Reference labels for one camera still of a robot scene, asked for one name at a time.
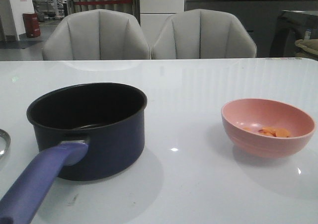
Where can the dark blue saucepan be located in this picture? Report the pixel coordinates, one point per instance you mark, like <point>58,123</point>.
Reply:
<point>84,132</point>

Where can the grey counter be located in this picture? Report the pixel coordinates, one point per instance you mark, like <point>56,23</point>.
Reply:
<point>259,17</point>

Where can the glass lid with blue knob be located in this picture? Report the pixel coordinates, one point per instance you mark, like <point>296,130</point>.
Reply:
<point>5,141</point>

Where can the white cabinet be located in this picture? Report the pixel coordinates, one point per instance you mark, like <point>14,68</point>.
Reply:
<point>153,13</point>

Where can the right grey chair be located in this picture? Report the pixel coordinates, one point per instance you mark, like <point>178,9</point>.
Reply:
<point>203,34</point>

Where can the grey chair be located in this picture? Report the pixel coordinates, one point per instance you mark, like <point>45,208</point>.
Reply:
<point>203,34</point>
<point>98,34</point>

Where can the left grey chair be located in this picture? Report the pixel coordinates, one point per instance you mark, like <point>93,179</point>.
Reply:
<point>98,34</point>

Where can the red bin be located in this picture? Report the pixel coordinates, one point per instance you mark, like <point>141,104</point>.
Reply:
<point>31,24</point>

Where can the pink bowl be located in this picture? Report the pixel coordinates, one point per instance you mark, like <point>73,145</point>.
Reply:
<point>258,113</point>

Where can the orange ham slices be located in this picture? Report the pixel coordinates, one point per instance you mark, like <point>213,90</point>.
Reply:
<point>270,131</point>

